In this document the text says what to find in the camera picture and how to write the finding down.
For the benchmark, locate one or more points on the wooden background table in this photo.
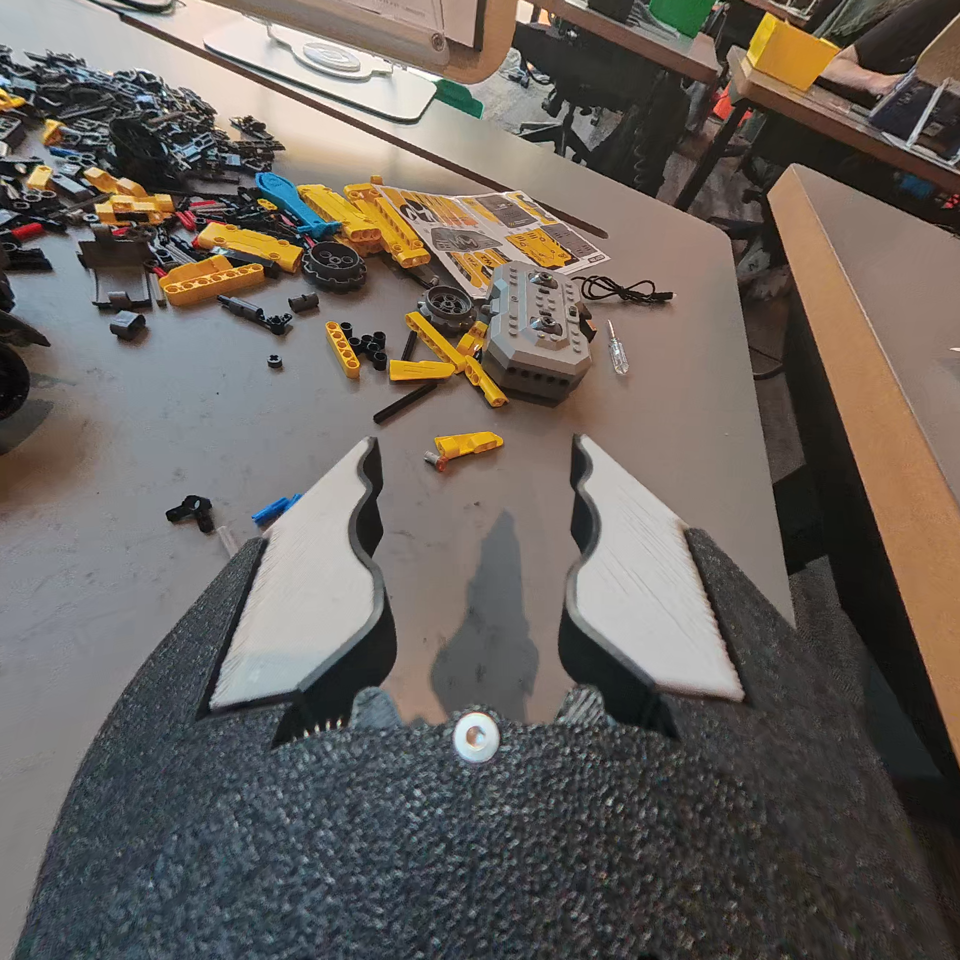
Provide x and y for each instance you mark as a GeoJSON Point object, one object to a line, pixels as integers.
{"type": "Point", "coordinates": [720, 68]}
{"type": "Point", "coordinates": [885, 390]}

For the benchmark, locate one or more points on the grey desk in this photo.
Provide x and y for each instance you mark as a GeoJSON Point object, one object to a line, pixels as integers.
{"type": "Point", "coordinates": [150, 450]}

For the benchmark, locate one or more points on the green box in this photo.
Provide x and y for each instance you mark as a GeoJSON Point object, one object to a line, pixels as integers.
{"type": "Point", "coordinates": [683, 15]}

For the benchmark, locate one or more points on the small clear plastic stick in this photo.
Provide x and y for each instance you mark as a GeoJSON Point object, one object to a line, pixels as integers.
{"type": "Point", "coordinates": [615, 348]}

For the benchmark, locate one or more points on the short yellow toy beam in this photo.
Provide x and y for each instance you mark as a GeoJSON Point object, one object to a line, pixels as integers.
{"type": "Point", "coordinates": [344, 348]}

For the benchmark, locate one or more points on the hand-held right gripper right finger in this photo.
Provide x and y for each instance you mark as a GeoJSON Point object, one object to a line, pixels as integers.
{"type": "Point", "coordinates": [653, 600]}

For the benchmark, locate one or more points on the yellow striped leaflet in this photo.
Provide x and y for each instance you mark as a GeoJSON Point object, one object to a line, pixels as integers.
{"type": "Point", "coordinates": [495, 233]}

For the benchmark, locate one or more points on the small yellow toy panel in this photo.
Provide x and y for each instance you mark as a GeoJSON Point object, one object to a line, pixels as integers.
{"type": "Point", "coordinates": [468, 446]}

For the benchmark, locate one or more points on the yellow plastic bin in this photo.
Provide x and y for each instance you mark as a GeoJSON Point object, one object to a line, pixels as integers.
{"type": "Point", "coordinates": [788, 53]}

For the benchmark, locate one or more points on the orange cone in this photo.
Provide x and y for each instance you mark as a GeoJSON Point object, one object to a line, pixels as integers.
{"type": "Point", "coordinates": [723, 107]}

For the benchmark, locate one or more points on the yellow toy brick vehicle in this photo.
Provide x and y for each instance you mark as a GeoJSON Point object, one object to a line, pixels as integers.
{"type": "Point", "coordinates": [15, 360]}

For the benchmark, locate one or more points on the small black toy pin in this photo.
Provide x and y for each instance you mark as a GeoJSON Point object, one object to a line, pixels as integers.
{"type": "Point", "coordinates": [191, 513]}

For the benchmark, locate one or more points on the small grey toy axle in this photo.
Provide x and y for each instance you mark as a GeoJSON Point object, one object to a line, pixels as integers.
{"type": "Point", "coordinates": [227, 540]}

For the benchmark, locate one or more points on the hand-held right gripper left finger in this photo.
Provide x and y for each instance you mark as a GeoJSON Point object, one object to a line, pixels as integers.
{"type": "Point", "coordinates": [308, 600]}

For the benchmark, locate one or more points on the blue curved toy panel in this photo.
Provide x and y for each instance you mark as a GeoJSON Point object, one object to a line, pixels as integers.
{"type": "Point", "coordinates": [296, 203]}

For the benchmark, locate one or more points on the black toy tyre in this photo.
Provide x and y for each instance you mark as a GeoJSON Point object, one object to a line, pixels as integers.
{"type": "Point", "coordinates": [333, 266]}

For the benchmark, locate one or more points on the black office chair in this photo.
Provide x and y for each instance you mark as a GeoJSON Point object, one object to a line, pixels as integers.
{"type": "Point", "coordinates": [600, 105]}

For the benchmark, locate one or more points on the small blue toy pin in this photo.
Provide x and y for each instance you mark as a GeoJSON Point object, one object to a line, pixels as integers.
{"type": "Point", "coordinates": [275, 510]}

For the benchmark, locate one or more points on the grey toy battery hub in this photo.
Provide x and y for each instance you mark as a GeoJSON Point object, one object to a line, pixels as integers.
{"type": "Point", "coordinates": [537, 330]}

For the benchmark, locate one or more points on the pile of loose toy bricks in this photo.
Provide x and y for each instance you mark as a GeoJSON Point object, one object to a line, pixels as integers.
{"type": "Point", "coordinates": [150, 180]}

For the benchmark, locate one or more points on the grey toy wheel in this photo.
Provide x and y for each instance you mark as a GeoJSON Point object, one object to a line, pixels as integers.
{"type": "Point", "coordinates": [447, 312]}

